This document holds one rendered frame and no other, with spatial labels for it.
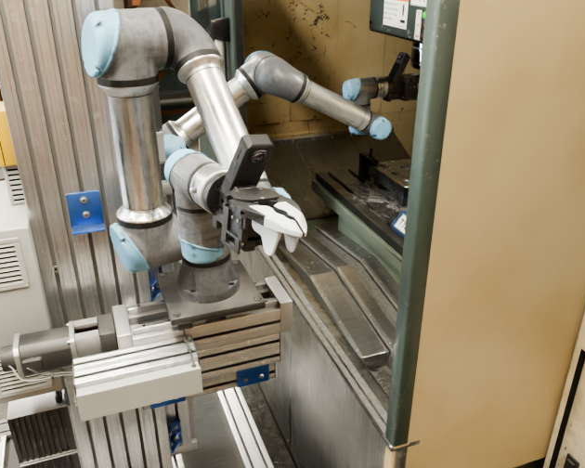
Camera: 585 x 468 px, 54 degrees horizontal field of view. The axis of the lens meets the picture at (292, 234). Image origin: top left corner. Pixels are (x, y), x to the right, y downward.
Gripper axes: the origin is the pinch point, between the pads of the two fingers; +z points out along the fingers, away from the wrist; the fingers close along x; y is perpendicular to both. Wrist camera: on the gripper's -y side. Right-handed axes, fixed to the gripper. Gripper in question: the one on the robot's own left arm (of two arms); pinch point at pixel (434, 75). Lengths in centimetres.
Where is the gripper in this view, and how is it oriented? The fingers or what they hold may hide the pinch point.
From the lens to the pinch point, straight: 223.9
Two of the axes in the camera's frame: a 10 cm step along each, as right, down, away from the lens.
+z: 9.4, -1.7, 2.9
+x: 3.4, 4.1, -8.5
